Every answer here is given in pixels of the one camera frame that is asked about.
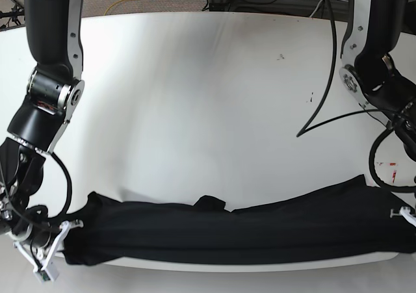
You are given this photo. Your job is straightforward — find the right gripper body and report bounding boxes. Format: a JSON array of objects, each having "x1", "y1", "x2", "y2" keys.
[{"x1": 1, "y1": 182, "x2": 62, "y2": 248}]

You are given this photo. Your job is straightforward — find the black T-shirt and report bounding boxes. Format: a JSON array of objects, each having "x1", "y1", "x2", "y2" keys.
[{"x1": 64, "y1": 175, "x2": 415, "y2": 266}]

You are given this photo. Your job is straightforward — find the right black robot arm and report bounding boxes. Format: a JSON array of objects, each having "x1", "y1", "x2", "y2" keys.
[{"x1": 1, "y1": 0, "x2": 85, "y2": 248}]

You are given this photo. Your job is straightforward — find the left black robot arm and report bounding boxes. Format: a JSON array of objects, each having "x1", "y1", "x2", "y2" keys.
[{"x1": 341, "y1": 0, "x2": 415, "y2": 159}]

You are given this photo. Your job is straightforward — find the red tape rectangle marking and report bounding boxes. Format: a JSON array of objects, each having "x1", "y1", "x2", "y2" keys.
[{"x1": 375, "y1": 162, "x2": 398, "y2": 185}]

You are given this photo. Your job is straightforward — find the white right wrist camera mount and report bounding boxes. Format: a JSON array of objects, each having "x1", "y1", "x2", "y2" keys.
[{"x1": 7, "y1": 220, "x2": 84, "y2": 283}]

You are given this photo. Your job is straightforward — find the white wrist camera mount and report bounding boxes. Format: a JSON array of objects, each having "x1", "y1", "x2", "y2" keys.
[
  {"x1": 390, "y1": 207, "x2": 416, "y2": 227},
  {"x1": 7, "y1": 220, "x2": 84, "y2": 283}
]

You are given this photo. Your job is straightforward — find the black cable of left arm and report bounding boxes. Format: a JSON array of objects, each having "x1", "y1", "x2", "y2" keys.
[{"x1": 296, "y1": 0, "x2": 416, "y2": 195}]

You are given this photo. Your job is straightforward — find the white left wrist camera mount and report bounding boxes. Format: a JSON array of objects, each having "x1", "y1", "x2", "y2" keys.
[{"x1": 390, "y1": 207, "x2": 416, "y2": 227}]

